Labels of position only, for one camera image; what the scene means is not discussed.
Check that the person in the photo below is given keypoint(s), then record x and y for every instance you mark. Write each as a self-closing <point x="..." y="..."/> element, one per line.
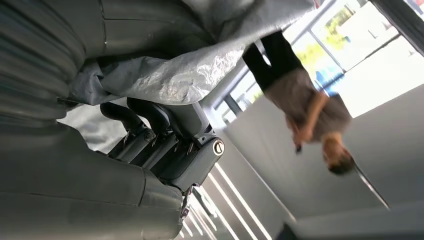
<point x="298" y="96"/>

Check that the dark phone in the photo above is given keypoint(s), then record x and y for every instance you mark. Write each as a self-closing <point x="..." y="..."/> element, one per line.
<point x="298" y="149"/>

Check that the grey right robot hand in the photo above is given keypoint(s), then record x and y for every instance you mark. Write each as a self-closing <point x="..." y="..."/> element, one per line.
<point x="73" y="185"/>

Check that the large window dark frame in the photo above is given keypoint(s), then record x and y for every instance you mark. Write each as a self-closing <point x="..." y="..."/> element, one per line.
<point x="364" y="49"/>

